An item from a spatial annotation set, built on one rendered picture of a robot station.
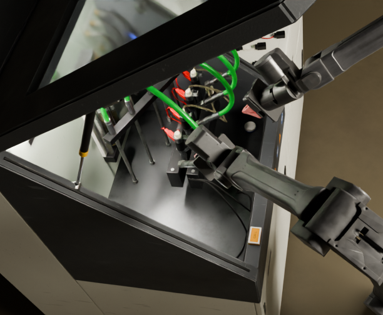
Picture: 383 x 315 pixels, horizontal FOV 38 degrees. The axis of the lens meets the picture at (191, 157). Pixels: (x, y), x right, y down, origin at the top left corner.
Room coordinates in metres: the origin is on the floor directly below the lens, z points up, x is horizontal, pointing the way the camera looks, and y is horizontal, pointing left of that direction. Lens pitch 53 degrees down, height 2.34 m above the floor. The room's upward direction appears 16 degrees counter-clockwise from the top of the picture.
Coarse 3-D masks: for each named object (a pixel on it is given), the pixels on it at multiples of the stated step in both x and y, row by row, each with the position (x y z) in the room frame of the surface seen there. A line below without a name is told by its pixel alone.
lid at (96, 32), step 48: (48, 0) 1.20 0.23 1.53; (96, 0) 1.01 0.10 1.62; (144, 0) 0.85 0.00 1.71; (192, 0) 0.72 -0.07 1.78; (240, 0) 0.59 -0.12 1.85; (288, 0) 0.53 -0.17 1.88; (48, 48) 0.95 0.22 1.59; (96, 48) 0.82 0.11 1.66; (144, 48) 0.66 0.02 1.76; (192, 48) 0.58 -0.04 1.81; (0, 96) 0.91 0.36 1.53; (48, 96) 0.75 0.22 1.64; (96, 96) 0.65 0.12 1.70; (0, 144) 0.76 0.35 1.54
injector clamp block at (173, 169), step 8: (208, 96) 1.24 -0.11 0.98; (208, 104) 1.20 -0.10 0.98; (216, 104) 1.22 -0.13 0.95; (208, 112) 1.17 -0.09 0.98; (216, 120) 1.19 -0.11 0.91; (208, 128) 1.11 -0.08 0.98; (176, 152) 1.05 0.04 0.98; (192, 152) 1.03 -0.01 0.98; (176, 160) 1.02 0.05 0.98; (192, 160) 1.01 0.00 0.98; (168, 168) 1.00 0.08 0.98; (176, 168) 0.99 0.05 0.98; (184, 168) 1.02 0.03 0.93; (192, 168) 0.98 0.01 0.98; (168, 176) 0.99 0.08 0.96; (176, 176) 0.98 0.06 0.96; (184, 176) 1.00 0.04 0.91; (192, 176) 0.96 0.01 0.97; (200, 176) 0.96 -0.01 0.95; (176, 184) 0.98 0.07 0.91; (192, 184) 0.96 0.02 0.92; (200, 184) 0.95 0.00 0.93
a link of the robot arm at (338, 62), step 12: (372, 24) 0.84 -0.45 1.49; (360, 36) 0.83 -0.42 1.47; (372, 36) 0.82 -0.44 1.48; (336, 48) 0.84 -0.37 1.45; (348, 48) 0.83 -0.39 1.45; (360, 48) 0.82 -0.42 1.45; (372, 48) 0.81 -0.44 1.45; (312, 60) 0.87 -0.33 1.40; (324, 60) 0.83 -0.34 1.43; (336, 60) 0.82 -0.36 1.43; (348, 60) 0.82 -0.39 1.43; (324, 72) 0.82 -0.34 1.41; (336, 72) 0.81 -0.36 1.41; (324, 84) 0.81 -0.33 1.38
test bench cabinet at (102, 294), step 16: (96, 288) 0.81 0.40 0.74; (112, 288) 0.78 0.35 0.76; (128, 288) 0.76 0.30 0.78; (96, 304) 0.83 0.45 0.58; (112, 304) 0.80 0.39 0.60; (128, 304) 0.77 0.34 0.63; (144, 304) 0.75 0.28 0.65; (160, 304) 0.72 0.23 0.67; (176, 304) 0.70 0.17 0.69; (192, 304) 0.68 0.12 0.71; (208, 304) 0.66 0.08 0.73; (224, 304) 0.63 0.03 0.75; (240, 304) 0.61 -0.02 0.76; (256, 304) 0.59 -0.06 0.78
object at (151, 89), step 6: (150, 90) 0.92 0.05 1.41; (156, 90) 0.92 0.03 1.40; (162, 96) 0.90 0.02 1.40; (168, 102) 0.89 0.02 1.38; (174, 102) 0.89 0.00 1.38; (102, 108) 1.09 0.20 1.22; (174, 108) 0.88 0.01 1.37; (180, 108) 0.87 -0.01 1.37; (102, 114) 1.09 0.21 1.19; (180, 114) 0.86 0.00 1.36; (186, 114) 0.86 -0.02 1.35; (108, 120) 1.09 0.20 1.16; (186, 120) 0.85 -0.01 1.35; (192, 120) 0.85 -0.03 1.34; (192, 126) 0.84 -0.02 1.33
